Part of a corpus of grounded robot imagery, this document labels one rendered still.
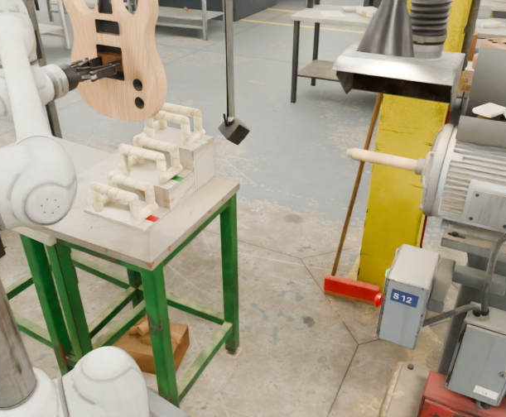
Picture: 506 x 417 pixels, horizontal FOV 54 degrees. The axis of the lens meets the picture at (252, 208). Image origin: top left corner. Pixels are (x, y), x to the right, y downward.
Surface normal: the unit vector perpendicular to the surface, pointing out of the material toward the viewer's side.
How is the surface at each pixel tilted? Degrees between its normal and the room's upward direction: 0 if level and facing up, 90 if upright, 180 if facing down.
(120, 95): 88
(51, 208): 88
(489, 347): 90
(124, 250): 0
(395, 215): 90
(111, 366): 6
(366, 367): 0
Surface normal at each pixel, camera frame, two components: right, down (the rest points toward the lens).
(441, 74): -0.28, -0.38
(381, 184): -0.45, 0.47
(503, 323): 0.00, -0.85
